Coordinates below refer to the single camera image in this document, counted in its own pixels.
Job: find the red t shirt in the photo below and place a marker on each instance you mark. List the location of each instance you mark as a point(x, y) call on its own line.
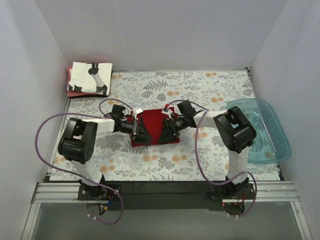
point(153, 121)
point(73, 94)

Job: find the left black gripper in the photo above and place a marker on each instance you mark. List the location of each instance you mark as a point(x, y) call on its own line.
point(135, 128)

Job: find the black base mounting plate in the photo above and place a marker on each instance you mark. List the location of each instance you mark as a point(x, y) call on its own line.
point(165, 195)

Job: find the floral patterned table mat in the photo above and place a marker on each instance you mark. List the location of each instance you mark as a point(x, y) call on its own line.
point(117, 160)

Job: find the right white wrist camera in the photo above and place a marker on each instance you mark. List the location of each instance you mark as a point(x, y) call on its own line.
point(169, 112)

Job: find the white printed folded t shirt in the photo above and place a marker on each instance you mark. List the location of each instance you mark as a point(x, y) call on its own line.
point(91, 78)

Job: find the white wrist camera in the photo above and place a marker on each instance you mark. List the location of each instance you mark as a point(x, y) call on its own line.
point(169, 112)
point(136, 112)

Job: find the red folded t shirt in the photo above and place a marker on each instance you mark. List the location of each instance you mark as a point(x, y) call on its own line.
point(73, 94)

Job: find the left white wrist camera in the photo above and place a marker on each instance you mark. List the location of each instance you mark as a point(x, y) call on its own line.
point(136, 112)

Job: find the teal plastic bin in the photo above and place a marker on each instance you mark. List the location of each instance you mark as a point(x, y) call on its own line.
point(271, 145)

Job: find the aluminium frame rail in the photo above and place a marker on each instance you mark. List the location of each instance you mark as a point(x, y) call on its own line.
point(67, 192)

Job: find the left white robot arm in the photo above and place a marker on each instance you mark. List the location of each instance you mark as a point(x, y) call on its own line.
point(78, 140)

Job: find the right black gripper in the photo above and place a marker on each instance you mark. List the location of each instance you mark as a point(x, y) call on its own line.
point(170, 126)

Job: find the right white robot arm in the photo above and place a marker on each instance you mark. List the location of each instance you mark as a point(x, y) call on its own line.
point(237, 134)

